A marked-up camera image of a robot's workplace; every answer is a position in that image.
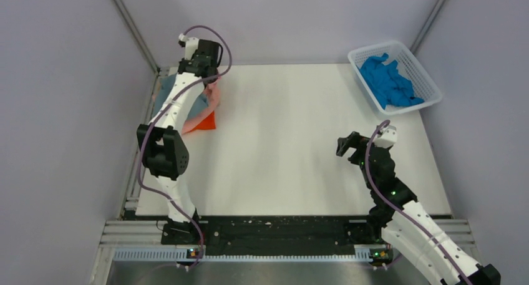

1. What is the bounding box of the grey blue t shirt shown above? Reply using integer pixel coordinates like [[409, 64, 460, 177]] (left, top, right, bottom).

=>
[[152, 74, 209, 120]]

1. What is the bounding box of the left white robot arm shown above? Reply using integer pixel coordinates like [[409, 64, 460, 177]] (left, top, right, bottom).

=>
[[137, 37, 223, 244]]

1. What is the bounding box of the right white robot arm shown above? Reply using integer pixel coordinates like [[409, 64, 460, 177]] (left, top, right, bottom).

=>
[[336, 132, 502, 284]]

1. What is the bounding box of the pink folded t shirt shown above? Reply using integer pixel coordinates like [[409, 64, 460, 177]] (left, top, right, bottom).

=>
[[152, 82, 220, 134]]

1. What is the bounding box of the orange folded t shirt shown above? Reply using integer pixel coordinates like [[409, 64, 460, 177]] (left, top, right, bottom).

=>
[[193, 112, 216, 131]]

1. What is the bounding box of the bright blue t shirt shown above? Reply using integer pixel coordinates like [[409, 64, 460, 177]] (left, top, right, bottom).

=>
[[359, 53, 424, 109]]

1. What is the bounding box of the white plastic basket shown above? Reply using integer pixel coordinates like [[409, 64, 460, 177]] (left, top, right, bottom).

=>
[[347, 41, 442, 116]]

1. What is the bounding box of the right controller board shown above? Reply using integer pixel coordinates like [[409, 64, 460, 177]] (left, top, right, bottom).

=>
[[369, 249, 394, 266]]

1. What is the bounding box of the controller board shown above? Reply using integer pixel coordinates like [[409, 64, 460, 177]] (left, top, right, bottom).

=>
[[369, 249, 394, 266], [176, 246, 206, 262]]

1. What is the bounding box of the left controller board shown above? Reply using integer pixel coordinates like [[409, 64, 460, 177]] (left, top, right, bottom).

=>
[[176, 246, 206, 262]]

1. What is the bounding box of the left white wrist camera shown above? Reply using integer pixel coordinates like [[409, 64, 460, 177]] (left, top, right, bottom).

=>
[[178, 33, 200, 60]]

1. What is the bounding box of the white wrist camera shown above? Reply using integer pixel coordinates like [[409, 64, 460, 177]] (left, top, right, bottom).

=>
[[373, 125, 397, 149], [178, 33, 200, 60]]

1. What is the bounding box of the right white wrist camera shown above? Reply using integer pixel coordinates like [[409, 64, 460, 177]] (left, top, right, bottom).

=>
[[373, 125, 397, 149]]

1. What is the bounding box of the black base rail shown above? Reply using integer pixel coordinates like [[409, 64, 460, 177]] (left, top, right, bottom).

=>
[[154, 215, 390, 256]]

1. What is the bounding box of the left corner frame post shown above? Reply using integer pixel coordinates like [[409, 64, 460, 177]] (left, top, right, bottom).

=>
[[111, 0, 160, 74]]

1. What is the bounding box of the corner frame post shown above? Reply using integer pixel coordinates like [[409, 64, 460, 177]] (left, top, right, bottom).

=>
[[111, 0, 160, 74], [409, 0, 449, 54]]

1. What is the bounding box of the left aluminium frame rail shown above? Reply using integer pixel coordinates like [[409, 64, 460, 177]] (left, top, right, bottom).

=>
[[117, 67, 171, 220]]

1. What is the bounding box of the right corner frame post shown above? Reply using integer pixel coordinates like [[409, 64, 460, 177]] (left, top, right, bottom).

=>
[[409, 0, 449, 54]]

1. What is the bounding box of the white cable duct strip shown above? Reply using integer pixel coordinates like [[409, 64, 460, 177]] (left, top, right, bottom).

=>
[[114, 246, 374, 263]]

